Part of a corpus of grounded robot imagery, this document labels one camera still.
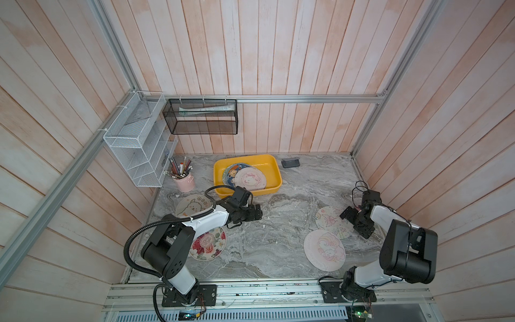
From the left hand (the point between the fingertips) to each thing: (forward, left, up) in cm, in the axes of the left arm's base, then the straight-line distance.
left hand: (254, 217), depth 90 cm
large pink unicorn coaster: (-13, -30, -4) cm, 33 cm away
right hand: (0, -46, -4) cm, 46 cm away
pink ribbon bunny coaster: (+1, -35, -3) cm, 35 cm away
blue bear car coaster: (+28, +14, -3) cm, 32 cm away
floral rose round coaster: (-12, +20, -4) cm, 23 cm away
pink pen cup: (+23, +38, +4) cm, 44 cm away
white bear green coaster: (+8, +31, -4) cm, 32 cm away
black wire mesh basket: (+49, +28, +21) cm, 60 cm away
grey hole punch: (+38, -22, -4) cm, 44 cm away
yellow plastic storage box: (+35, -8, -2) cm, 36 cm away
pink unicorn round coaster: (+24, +2, -2) cm, 25 cm away
